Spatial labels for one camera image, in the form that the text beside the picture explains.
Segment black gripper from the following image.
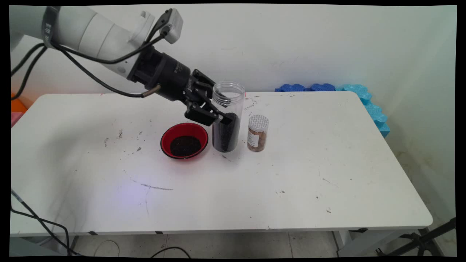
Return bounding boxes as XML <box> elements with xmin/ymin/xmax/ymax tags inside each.
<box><xmin>127</xmin><ymin>45</ymin><xmax>237</xmax><ymax>127</ymax></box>

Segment clear jar with black seeds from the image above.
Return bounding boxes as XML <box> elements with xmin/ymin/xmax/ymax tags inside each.
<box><xmin>212</xmin><ymin>81</ymin><xmax>245</xmax><ymax>153</ymax></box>

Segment heap of black seeds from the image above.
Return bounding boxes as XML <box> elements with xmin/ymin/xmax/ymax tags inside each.
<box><xmin>170</xmin><ymin>136</ymin><xmax>202</xmax><ymax>158</ymax></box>

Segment red bowl with black rim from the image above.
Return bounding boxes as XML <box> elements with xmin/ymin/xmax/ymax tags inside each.
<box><xmin>160</xmin><ymin>122</ymin><xmax>209</xmax><ymax>160</ymax></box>

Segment white-lidded brown spice jar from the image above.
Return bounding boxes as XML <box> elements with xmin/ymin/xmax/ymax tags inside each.
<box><xmin>247</xmin><ymin>114</ymin><xmax>269</xmax><ymax>152</ymax></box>

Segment light blue foam piece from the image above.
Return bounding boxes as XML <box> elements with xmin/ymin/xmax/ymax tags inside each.
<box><xmin>337</xmin><ymin>84</ymin><xmax>391</xmax><ymax>138</ymax></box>

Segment orange object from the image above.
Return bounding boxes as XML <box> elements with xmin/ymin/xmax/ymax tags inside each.
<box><xmin>11</xmin><ymin>93</ymin><xmax>28</xmax><ymax>113</ymax></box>

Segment white table leg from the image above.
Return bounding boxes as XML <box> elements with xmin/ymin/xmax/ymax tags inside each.
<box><xmin>55</xmin><ymin>236</ymin><xmax>79</xmax><ymax>257</ymax></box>
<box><xmin>333</xmin><ymin>230</ymin><xmax>415</xmax><ymax>257</ymax></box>

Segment black tripod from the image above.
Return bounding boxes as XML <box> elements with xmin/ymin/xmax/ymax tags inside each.
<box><xmin>377</xmin><ymin>217</ymin><xmax>457</xmax><ymax>257</ymax></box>

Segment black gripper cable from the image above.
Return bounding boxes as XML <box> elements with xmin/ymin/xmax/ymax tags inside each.
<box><xmin>11</xmin><ymin>45</ymin><xmax>162</xmax><ymax>101</ymax></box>

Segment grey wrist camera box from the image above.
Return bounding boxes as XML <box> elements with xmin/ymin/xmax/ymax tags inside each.
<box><xmin>155</xmin><ymin>8</ymin><xmax>183</xmax><ymax>45</ymax></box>

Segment black camera cable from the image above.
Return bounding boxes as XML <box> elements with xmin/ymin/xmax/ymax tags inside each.
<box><xmin>11</xmin><ymin>9</ymin><xmax>173</xmax><ymax>77</ymax></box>

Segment black velcro strap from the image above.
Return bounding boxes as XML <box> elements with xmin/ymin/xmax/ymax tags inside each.
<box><xmin>41</xmin><ymin>7</ymin><xmax>61</xmax><ymax>48</ymax></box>

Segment thin white floor cable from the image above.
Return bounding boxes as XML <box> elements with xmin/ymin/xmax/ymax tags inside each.
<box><xmin>94</xmin><ymin>239</ymin><xmax>121</xmax><ymax>257</ymax></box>

